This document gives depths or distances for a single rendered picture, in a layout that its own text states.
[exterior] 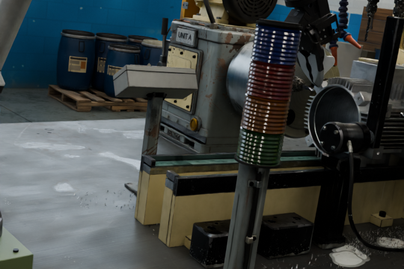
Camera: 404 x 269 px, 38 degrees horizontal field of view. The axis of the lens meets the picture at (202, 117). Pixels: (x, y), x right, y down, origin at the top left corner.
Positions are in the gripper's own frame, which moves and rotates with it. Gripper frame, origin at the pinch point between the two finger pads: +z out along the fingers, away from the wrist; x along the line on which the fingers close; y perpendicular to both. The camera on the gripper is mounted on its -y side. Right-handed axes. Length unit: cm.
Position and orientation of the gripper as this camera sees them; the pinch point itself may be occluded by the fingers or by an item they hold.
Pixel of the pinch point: (314, 83)
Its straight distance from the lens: 132.6
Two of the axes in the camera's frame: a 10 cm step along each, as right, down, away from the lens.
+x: -5.2, -2.3, 8.2
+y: 8.0, -4.8, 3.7
